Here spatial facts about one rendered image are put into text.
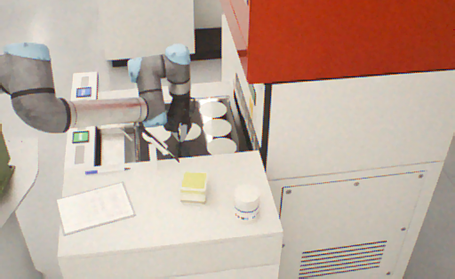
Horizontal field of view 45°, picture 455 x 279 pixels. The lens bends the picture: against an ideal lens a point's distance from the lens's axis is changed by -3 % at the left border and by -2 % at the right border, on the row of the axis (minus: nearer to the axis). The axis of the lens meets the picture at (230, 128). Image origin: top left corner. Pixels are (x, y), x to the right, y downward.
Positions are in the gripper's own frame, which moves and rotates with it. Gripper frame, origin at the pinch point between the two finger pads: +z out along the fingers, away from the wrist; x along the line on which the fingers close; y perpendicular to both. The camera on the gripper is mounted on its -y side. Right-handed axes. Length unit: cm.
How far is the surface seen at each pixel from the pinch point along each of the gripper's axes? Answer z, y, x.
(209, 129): 1.3, 10.1, -7.3
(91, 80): -4.7, 17.6, 42.6
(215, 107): 1.3, 23.3, -5.5
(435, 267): 91, 46, -109
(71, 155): -4.7, -22.7, 28.8
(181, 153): 1.4, -4.7, -2.4
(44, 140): 91, 74, 119
